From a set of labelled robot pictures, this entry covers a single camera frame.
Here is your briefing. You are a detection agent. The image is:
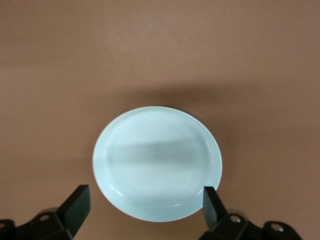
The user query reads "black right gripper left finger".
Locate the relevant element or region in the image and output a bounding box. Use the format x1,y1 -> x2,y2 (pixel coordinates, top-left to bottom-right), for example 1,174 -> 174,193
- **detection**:
0,184 -> 91,240

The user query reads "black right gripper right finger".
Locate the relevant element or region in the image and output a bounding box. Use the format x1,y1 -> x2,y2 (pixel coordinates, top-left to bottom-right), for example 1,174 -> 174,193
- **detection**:
201,186 -> 305,240

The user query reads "light blue round plate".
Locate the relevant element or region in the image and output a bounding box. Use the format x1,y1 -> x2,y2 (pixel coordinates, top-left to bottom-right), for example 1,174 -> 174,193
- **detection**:
91,105 -> 223,222

